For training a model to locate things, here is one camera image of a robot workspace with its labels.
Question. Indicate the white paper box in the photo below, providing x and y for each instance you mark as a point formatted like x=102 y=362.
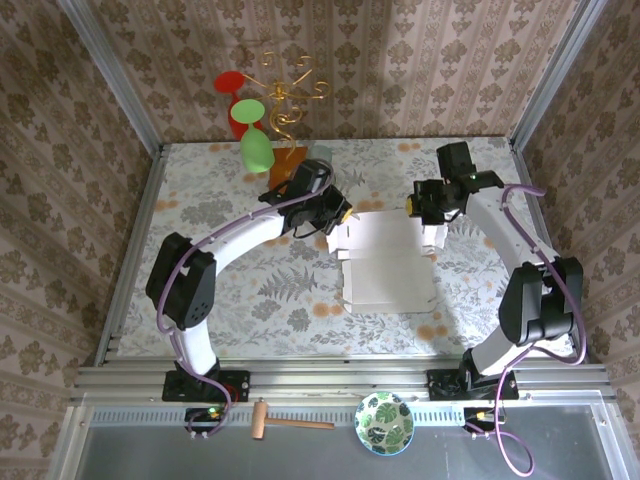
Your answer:
x=385 y=280

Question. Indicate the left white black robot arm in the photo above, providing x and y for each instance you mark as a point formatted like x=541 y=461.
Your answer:
x=250 y=236

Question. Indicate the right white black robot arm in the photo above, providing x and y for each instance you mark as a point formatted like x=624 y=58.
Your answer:
x=495 y=225

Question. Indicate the green plastic wine glass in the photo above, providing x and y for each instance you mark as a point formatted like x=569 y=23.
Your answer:
x=256 y=150

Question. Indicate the red plastic wine glass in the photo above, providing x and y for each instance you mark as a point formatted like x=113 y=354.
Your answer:
x=229 y=82

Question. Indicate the floral tablecloth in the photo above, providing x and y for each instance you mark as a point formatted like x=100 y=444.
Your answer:
x=250 y=325

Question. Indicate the small black control board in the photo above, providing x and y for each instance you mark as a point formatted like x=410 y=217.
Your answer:
x=205 y=416
x=480 y=417

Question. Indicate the leaf patterned bowl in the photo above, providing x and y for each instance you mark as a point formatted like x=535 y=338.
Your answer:
x=384 y=424

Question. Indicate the wooden mallet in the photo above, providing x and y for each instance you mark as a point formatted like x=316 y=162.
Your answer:
x=260 y=420

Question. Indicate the aluminium side rail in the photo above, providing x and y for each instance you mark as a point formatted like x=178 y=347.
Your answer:
x=537 y=215
x=132 y=250

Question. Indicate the aluminium frame post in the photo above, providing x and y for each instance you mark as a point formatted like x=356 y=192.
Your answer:
x=555 y=75
x=115 y=80

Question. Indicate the aluminium cross rail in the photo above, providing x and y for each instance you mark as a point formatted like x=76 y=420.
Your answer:
x=340 y=382

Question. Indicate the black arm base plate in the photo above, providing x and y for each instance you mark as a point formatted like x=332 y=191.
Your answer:
x=440 y=385
x=240 y=385

